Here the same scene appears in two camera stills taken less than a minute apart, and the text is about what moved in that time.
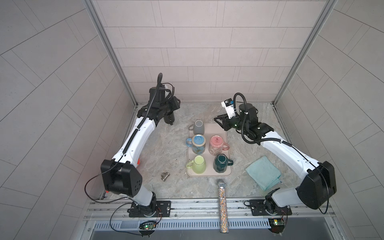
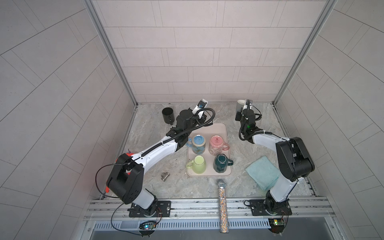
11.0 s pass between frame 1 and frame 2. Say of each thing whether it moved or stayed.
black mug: stayed
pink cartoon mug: stayed
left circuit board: stayed
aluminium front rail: stayed
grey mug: moved
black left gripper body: moved
